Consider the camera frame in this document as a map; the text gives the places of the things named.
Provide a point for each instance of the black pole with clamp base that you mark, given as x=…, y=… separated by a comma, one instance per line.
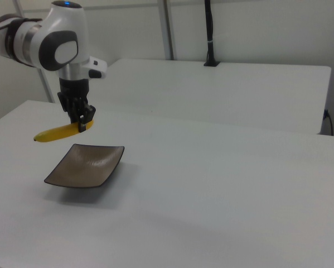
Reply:
x=210, y=33

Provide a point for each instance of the yellow banana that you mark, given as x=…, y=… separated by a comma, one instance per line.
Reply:
x=58, y=133

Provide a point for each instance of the square brown ceramic plate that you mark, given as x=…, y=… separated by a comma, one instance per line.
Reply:
x=83, y=167

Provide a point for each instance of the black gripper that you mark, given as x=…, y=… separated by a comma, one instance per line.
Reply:
x=73, y=95

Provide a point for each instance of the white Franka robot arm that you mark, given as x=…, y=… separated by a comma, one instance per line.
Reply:
x=58, y=42

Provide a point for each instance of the white side table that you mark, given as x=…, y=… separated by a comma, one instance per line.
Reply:
x=211, y=92

